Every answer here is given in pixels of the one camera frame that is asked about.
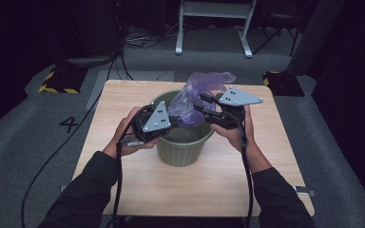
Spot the hand-held gripper cable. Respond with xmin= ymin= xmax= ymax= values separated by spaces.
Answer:
xmin=231 ymin=110 xmax=255 ymax=228
xmin=111 ymin=105 xmax=151 ymax=228

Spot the bundle of floor cables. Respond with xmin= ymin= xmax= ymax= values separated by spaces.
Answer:
xmin=123 ymin=23 xmax=180 ymax=50

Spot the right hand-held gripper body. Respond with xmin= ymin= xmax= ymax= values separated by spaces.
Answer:
xmin=205 ymin=86 xmax=264 ymax=131

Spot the green ribbed trash bin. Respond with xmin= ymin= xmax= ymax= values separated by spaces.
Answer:
xmin=150 ymin=89 xmax=215 ymax=168

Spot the person's left hand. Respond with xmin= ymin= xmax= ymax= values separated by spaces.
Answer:
xmin=103 ymin=106 xmax=160 ymax=159

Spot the long black floor cable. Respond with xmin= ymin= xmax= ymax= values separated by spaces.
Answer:
xmin=20 ymin=53 xmax=123 ymax=228

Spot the grey column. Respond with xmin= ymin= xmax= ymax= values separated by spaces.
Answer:
xmin=285 ymin=0 xmax=346 ymax=77

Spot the purple plastic bag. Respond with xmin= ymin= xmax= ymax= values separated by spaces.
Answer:
xmin=167 ymin=71 xmax=237 ymax=127

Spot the black tripod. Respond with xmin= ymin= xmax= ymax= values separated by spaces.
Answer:
xmin=252 ymin=12 xmax=300 ymax=58

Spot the white metal stand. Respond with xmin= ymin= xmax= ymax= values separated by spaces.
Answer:
xmin=174 ymin=0 xmax=258 ymax=59

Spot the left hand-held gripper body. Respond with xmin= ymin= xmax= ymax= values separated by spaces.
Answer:
xmin=131 ymin=101 xmax=172 ymax=143

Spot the right hand-held gripper cable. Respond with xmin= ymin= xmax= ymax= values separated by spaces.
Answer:
xmin=231 ymin=110 xmax=255 ymax=228

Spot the black yellow striped base plate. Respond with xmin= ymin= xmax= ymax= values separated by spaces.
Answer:
xmin=262 ymin=70 xmax=306 ymax=98
xmin=38 ymin=66 xmax=88 ymax=95

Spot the left hand-held gripper cable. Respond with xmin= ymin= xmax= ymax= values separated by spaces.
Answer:
xmin=111 ymin=105 xmax=151 ymax=228

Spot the dark equipment stand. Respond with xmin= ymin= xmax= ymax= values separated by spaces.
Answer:
xmin=55 ymin=0 xmax=123 ymax=69

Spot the person's right hand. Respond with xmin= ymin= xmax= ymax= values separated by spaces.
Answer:
xmin=210 ymin=105 xmax=258 ymax=153

